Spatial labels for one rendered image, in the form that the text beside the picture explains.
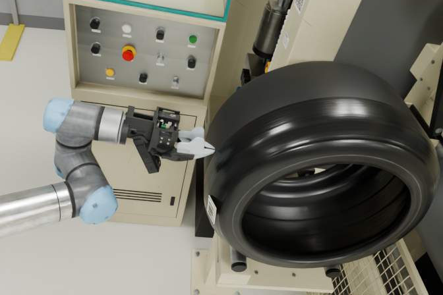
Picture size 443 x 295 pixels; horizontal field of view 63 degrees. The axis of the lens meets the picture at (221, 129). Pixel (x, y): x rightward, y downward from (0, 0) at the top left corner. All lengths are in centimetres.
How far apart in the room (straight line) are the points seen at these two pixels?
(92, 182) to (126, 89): 83
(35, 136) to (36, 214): 195
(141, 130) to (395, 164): 53
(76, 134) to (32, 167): 170
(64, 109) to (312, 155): 50
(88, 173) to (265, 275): 65
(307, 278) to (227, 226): 44
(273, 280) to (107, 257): 110
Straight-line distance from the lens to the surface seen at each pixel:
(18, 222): 74
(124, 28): 139
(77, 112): 78
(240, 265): 106
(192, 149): 81
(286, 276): 122
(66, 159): 83
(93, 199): 75
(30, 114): 285
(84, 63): 153
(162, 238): 213
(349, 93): 79
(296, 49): 101
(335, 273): 117
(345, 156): 74
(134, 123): 77
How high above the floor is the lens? 182
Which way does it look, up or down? 40 degrees down
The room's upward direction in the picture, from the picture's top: 15 degrees clockwise
